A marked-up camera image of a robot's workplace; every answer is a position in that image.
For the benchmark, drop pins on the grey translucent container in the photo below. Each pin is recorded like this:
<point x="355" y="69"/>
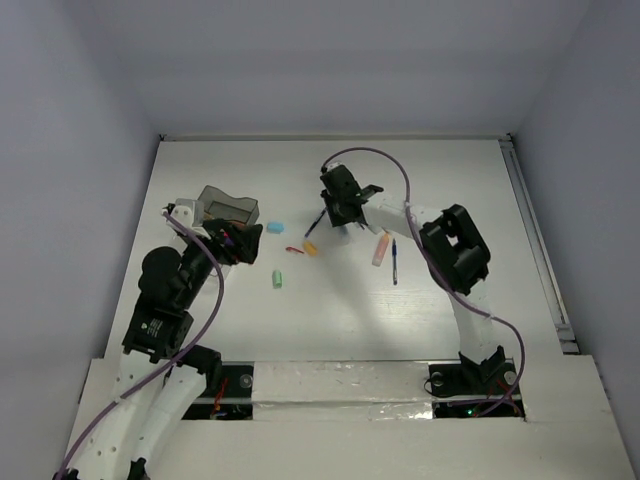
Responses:
<point x="214" y="203"/>

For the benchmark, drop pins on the light green marker cap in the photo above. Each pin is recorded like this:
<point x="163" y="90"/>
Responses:
<point x="277" y="279"/>

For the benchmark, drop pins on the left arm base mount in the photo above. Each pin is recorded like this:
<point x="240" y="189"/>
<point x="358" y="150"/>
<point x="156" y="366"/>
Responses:
<point x="229" y="387"/>

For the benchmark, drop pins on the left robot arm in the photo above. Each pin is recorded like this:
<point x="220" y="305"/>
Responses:
<point x="161" y="371"/>

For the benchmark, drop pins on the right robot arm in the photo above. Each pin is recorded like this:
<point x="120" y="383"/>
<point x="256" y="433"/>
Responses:
<point x="457" y="258"/>

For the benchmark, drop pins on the blue ballpoint pen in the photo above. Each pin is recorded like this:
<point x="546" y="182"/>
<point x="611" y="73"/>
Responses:
<point x="394" y="262"/>

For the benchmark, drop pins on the light blue marker cap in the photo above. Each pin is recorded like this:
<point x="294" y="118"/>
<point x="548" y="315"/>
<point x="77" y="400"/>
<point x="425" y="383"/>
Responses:
<point x="274" y="227"/>

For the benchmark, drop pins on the orange pastel marker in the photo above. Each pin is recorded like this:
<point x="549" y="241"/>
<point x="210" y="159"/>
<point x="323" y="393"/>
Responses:
<point x="381" y="249"/>

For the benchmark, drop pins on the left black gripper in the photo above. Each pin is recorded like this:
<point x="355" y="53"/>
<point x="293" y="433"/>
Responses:
<point x="245" y="240"/>

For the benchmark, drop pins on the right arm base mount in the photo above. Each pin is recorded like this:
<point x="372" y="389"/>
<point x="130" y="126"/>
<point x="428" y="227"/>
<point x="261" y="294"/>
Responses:
<point x="465" y="390"/>

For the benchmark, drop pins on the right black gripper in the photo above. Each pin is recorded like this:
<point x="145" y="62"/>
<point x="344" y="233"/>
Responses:
<point x="336" y="218"/>

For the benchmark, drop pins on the purple ink pen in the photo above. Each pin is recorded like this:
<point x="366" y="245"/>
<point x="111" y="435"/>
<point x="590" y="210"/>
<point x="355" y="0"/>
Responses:
<point x="315" y="223"/>

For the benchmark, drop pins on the light blue marker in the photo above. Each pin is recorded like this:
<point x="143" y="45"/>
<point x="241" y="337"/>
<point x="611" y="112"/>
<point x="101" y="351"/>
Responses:
<point x="344" y="235"/>

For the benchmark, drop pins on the red pen cap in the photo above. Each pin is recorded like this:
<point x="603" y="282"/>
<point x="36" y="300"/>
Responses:
<point x="294" y="250"/>

